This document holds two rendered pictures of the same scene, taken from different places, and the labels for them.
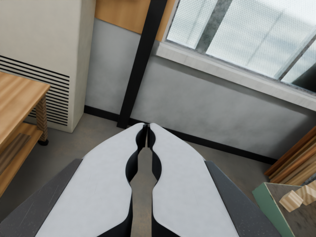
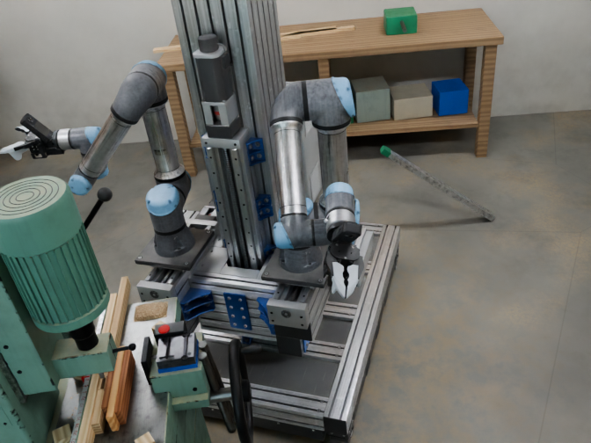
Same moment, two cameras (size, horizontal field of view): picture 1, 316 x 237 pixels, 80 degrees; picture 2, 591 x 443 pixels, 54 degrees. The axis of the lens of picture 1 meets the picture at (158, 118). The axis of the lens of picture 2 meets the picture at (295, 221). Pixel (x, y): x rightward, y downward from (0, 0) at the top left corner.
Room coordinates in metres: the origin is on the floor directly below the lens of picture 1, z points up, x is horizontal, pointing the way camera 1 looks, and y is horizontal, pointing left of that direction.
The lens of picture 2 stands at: (1.05, 0.24, 2.09)
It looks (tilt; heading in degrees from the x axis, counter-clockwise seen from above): 35 degrees down; 199
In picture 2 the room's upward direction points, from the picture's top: 7 degrees counter-clockwise
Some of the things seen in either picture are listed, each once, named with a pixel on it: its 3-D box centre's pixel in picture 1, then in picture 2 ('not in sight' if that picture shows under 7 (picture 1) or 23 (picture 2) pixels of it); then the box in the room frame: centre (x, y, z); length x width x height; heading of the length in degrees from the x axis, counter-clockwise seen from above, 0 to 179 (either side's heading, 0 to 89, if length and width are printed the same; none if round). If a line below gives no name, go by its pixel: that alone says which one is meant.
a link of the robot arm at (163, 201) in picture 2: not in sight; (165, 206); (-0.49, -0.78, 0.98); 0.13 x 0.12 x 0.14; 12
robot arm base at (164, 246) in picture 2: not in sight; (171, 234); (-0.48, -0.78, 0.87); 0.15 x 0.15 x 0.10
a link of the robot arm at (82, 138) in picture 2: not in sight; (87, 138); (-0.56, -1.06, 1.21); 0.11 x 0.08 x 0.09; 102
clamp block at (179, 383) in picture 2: not in sight; (180, 365); (0.14, -0.45, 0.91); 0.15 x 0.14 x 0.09; 21
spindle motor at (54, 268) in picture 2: not in sight; (50, 255); (0.24, -0.62, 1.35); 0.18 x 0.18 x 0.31
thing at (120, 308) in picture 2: not in sight; (113, 344); (0.10, -0.67, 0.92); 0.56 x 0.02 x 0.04; 21
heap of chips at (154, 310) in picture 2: not in sight; (149, 309); (-0.06, -0.64, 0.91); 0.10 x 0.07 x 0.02; 111
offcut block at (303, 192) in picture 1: (305, 195); not in sight; (0.43, -0.49, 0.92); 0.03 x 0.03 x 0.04; 78
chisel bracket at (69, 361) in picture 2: not in sight; (85, 357); (0.24, -0.64, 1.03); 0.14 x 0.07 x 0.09; 111
